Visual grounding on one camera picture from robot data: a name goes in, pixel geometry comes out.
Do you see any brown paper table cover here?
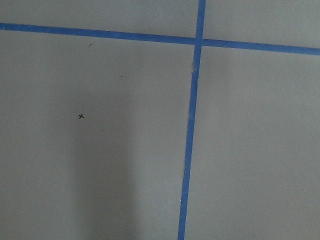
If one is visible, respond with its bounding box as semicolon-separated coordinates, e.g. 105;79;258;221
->
0;0;320;240

